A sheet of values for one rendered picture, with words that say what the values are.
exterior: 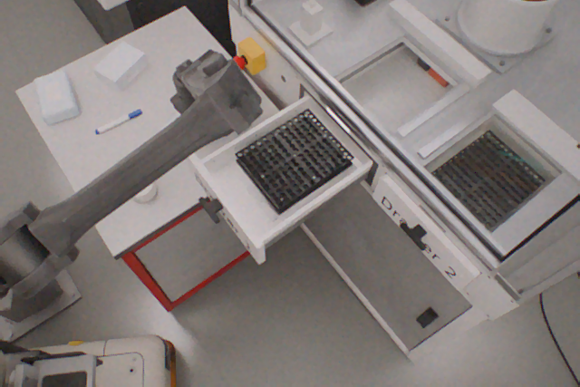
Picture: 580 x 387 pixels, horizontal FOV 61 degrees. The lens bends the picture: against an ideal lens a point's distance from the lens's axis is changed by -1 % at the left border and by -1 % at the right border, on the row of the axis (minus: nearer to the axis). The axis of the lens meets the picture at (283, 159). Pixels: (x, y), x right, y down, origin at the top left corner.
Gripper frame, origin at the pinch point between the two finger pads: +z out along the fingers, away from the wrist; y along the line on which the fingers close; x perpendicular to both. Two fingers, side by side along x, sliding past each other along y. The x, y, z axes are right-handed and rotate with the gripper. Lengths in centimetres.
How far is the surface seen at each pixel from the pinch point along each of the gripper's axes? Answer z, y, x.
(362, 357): 80, -72, 5
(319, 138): -8.6, -30.7, -12.8
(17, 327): 77, 31, 81
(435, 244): -9, -67, -8
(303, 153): -8.8, -30.5, -6.9
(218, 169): -2.8, -15.4, 7.3
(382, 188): -8, -50, -12
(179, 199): 4.4, -10.7, 18.1
